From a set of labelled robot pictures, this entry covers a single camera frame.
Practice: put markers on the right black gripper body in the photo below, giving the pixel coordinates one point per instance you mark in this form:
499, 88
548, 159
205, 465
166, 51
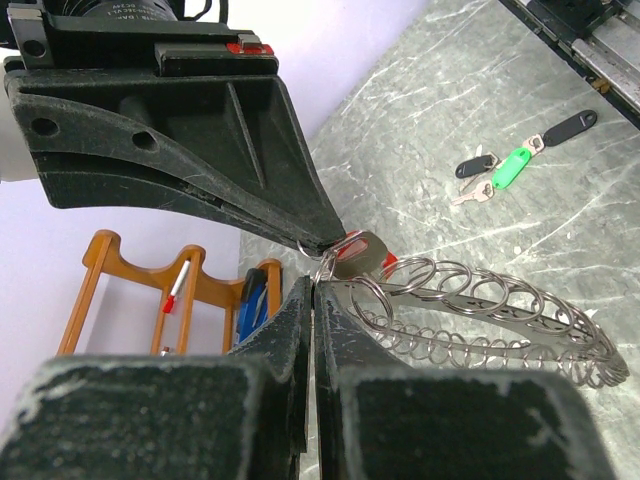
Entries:
116, 35

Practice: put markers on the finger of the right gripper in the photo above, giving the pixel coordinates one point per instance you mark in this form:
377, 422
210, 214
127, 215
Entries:
276, 196
123, 111

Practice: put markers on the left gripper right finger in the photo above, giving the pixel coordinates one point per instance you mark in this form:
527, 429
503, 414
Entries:
379, 418

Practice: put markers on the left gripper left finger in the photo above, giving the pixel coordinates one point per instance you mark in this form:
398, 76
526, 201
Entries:
242, 415

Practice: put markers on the metal disc with keyrings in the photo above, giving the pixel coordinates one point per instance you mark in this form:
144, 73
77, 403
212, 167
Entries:
447, 313

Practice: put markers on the red key tag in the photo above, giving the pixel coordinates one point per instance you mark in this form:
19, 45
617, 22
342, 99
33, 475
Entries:
361, 252

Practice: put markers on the blue stapler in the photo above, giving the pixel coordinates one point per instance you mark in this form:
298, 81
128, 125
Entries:
253, 308

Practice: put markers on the red-capped marker right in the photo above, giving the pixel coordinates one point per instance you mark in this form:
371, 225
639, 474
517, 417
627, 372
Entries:
176, 288

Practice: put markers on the wooden three-tier shelf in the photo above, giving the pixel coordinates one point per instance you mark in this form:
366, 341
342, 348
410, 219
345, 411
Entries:
103, 256

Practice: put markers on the black key tag upper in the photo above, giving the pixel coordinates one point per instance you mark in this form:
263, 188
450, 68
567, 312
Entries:
468, 171

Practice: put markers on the green key tag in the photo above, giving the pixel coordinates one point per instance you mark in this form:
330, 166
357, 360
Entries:
483, 189

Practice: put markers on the aluminium mounting rail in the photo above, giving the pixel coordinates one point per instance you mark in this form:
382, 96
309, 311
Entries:
602, 37

